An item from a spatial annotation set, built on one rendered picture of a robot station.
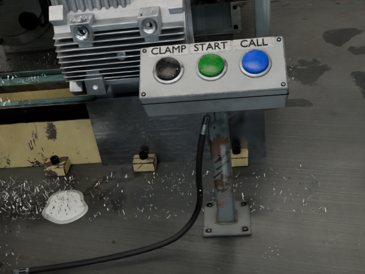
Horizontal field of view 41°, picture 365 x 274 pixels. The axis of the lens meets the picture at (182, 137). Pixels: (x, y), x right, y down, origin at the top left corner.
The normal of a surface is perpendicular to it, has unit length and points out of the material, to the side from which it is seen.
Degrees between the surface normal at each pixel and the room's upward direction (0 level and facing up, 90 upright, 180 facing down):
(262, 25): 90
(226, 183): 90
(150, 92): 32
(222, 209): 90
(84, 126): 90
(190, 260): 0
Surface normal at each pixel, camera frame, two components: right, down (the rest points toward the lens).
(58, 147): -0.07, 0.58
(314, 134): -0.12, -0.81
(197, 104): 0.01, 0.93
